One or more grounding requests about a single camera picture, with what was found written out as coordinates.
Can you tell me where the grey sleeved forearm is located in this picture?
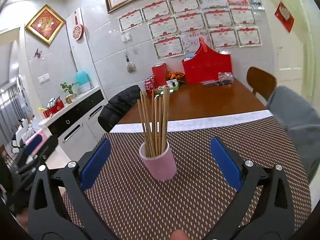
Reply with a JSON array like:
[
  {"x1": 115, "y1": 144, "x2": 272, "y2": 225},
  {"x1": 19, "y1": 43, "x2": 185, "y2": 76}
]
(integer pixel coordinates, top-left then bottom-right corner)
[{"x1": 266, "y1": 86, "x2": 319, "y2": 182}]

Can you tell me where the pink box on floor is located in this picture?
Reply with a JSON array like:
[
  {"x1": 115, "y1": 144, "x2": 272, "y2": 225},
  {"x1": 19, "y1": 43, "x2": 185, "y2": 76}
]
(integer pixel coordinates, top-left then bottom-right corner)
[{"x1": 25, "y1": 129, "x2": 48, "y2": 155}]

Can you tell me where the white black sideboard cabinet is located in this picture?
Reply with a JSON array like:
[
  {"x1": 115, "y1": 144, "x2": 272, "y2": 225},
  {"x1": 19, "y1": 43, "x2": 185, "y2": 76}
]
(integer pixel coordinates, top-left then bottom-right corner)
[{"x1": 39, "y1": 87, "x2": 106, "y2": 161}]

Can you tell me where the small green potted plant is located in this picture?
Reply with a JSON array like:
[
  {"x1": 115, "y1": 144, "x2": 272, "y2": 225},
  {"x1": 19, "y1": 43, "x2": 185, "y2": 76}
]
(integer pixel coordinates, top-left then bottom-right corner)
[{"x1": 60, "y1": 82, "x2": 78, "y2": 104}]

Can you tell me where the black jacket on chair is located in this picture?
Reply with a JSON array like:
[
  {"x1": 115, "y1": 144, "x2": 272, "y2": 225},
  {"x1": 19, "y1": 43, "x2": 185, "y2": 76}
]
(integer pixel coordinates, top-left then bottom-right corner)
[{"x1": 98, "y1": 85, "x2": 141, "y2": 133}]

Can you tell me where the teal white humidifier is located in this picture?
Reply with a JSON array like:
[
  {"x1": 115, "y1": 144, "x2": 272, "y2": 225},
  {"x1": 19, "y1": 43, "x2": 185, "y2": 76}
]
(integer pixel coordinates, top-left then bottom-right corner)
[{"x1": 75, "y1": 71, "x2": 92, "y2": 93}]

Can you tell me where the brown polka dot placemat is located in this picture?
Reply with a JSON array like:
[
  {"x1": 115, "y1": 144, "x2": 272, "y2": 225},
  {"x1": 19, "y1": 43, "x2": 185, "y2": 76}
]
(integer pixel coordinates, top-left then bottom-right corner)
[{"x1": 86, "y1": 116, "x2": 311, "y2": 239}]

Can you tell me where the pink cylindrical utensil cup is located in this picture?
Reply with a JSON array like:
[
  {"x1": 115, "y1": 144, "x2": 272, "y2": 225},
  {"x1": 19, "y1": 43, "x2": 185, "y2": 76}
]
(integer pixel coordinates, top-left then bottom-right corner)
[{"x1": 139, "y1": 141, "x2": 177, "y2": 181}]

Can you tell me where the hanging round brush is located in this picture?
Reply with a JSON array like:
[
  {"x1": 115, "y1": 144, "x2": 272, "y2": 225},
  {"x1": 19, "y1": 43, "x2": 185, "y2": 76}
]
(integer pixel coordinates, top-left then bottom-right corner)
[{"x1": 125, "y1": 55, "x2": 136, "y2": 73}]

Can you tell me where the red cola can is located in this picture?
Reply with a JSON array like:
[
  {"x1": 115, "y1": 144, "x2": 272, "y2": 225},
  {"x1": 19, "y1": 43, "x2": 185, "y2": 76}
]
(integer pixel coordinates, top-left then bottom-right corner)
[{"x1": 144, "y1": 76, "x2": 155, "y2": 98}]

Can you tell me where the red gold framed picture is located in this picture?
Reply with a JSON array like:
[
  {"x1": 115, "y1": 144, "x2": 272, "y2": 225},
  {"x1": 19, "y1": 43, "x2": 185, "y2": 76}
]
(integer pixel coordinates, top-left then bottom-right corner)
[{"x1": 25, "y1": 4, "x2": 66, "y2": 46}]

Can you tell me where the red tall box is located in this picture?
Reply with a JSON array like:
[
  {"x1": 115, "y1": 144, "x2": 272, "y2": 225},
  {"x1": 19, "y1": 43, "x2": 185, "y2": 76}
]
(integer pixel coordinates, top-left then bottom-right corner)
[{"x1": 151, "y1": 63, "x2": 167, "y2": 87}]

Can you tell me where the green flat box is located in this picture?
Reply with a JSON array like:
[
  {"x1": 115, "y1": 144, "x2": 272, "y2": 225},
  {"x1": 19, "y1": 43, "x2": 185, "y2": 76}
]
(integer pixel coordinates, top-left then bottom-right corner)
[{"x1": 155, "y1": 79, "x2": 180, "y2": 94}]

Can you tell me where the red gift bag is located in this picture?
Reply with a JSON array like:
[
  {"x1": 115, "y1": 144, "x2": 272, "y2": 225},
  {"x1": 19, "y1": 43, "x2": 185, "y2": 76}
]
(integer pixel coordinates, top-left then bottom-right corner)
[{"x1": 182, "y1": 37, "x2": 233, "y2": 85}]

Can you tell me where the red door poster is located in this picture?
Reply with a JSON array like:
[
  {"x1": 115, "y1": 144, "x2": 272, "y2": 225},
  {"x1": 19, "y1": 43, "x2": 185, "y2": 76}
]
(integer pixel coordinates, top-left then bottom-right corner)
[{"x1": 274, "y1": 2, "x2": 295, "y2": 33}]

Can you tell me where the red round wall ornament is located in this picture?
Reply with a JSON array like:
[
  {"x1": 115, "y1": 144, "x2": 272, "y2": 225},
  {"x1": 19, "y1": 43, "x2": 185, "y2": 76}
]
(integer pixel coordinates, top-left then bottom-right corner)
[{"x1": 73, "y1": 11, "x2": 84, "y2": 41}]

